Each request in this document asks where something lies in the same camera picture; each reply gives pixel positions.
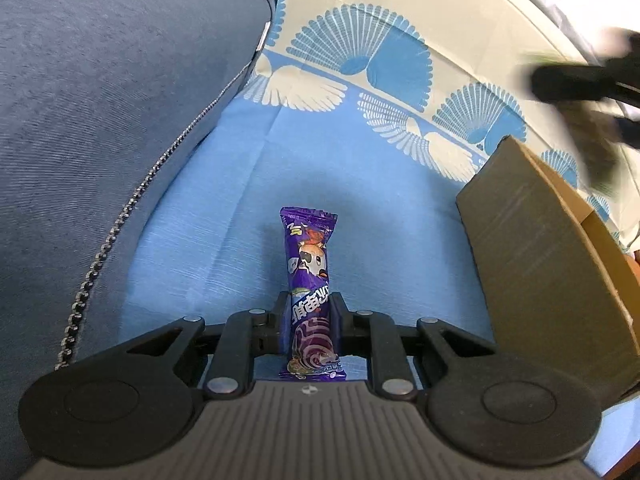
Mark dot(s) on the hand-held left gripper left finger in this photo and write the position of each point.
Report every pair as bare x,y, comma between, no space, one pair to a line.
281,320

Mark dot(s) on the blue fan print cloth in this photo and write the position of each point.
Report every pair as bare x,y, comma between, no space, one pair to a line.
225,185

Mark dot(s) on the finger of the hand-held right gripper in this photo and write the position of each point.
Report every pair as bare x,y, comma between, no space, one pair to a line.
565,82
631,132

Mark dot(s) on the cardboard box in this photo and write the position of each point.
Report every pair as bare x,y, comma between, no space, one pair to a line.
540,260

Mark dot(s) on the round oat cookie packet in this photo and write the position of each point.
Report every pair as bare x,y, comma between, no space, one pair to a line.
595,155

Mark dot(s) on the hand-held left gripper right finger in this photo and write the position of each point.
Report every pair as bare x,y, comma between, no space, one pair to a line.
339,325

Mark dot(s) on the dark blue sofa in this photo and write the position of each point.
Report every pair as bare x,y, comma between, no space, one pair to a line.
100,110

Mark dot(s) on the purple cartoon snack bar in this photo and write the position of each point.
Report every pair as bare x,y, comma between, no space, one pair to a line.
307,260

